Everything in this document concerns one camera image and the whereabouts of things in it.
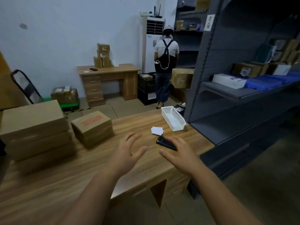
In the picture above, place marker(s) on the stack of small cardboard boxes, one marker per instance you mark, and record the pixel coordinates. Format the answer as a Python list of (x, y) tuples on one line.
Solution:
[(103, 56)]

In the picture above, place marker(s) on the black scanners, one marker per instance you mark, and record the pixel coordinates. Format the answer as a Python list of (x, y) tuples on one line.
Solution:
[(181, 107)]

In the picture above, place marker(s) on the large wrapped cardboard box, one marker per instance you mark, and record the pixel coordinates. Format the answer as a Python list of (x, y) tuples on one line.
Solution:
[(181, 78)]

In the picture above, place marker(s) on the black plastic crate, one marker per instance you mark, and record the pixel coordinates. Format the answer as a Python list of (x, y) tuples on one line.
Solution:
[(145, 85)]

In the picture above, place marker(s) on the white flat box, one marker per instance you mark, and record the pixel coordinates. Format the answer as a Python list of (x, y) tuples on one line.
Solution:
[(228, 80)]

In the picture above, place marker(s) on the green platform trolley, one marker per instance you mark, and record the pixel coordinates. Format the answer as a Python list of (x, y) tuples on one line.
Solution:
[(68, 105)]

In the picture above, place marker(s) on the labelled brown shelf box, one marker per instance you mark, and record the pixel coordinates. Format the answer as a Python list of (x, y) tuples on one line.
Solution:
[(248, 69)]

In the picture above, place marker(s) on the black handheld scanner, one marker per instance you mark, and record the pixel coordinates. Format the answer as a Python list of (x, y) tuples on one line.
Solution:
[(164, 142)]

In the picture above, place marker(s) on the stack of large cardboard boxes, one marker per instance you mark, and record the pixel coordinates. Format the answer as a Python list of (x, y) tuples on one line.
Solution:
[(9, 91)]

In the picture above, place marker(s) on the wooden drawer desk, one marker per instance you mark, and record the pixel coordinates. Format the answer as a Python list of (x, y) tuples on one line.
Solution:
[(93, 86)]

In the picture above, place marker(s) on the white perforated plastic tray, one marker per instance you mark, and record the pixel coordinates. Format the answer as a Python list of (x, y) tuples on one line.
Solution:
[(172, 117)]

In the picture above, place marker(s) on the medium taped cardboard box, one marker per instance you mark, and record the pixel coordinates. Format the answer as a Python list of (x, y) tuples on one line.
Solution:
[(65, 97)]

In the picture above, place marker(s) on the black plastic crates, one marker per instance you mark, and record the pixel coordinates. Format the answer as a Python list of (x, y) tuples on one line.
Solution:
[(143, 99)]

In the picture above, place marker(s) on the person's right hand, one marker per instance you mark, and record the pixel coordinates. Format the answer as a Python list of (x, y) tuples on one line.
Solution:
[(185, 156)]

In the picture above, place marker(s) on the stack of white stickers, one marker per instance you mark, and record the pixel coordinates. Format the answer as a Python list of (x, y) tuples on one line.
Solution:
[(157, 130)]

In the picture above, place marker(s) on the white paper sign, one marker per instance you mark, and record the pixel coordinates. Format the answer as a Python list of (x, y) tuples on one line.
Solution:
[(209, 22)]

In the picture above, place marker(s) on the white standing air conditioner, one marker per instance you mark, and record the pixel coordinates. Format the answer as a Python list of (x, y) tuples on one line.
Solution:
[(150, 53)]

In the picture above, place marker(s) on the person's left forearm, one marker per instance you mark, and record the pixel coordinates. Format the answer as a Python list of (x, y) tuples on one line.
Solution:
[(89, 201)]

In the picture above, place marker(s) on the person's right forearm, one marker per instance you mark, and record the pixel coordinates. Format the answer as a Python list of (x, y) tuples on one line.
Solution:
[(227, 199)]

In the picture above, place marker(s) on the dark metal shelf rack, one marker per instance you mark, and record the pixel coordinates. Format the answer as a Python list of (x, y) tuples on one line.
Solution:
[(234, 128), (189, 42)]

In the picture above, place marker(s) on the person's left hand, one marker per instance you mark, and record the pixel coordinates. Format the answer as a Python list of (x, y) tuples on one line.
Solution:
[(124, 156)]

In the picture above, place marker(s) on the red striped cardboard box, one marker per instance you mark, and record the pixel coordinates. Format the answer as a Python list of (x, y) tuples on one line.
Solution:
[(91, 128)]

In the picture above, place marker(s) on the black wifi router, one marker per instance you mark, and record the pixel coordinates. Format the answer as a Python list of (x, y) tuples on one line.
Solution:
[(156, 15)]

